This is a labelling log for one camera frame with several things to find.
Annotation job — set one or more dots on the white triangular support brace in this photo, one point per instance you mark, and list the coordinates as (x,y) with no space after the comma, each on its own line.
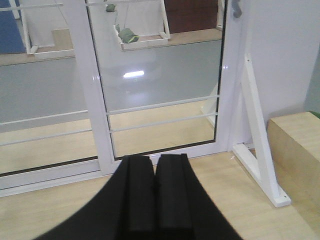
(259,165)

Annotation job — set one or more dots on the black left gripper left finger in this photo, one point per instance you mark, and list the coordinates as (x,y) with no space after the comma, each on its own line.
(124,209)

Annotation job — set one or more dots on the white framed sliding glass door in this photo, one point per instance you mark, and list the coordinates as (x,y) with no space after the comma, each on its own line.
(162,100)

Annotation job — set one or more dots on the light wooden box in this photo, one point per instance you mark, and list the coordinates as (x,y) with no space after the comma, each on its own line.
(295,147)

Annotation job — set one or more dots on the green sandbag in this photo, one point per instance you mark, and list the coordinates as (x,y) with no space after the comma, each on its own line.
(127,36)
(110,8)

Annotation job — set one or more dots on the green sandbag far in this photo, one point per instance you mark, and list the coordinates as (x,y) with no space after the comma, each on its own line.
(110,8)

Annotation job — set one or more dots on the fixed white glass panel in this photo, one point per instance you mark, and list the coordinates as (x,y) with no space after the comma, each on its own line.
(59,132)

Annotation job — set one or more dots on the blue door panel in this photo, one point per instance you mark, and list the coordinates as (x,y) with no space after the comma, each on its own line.
(10,38)

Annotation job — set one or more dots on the brown wooden door panel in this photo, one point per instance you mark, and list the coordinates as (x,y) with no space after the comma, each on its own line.
(191,15)

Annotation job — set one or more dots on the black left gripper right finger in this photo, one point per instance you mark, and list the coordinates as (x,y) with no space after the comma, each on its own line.
(184,209)

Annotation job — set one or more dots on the green sandbag near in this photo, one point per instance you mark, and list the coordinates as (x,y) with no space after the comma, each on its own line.
(127,36)

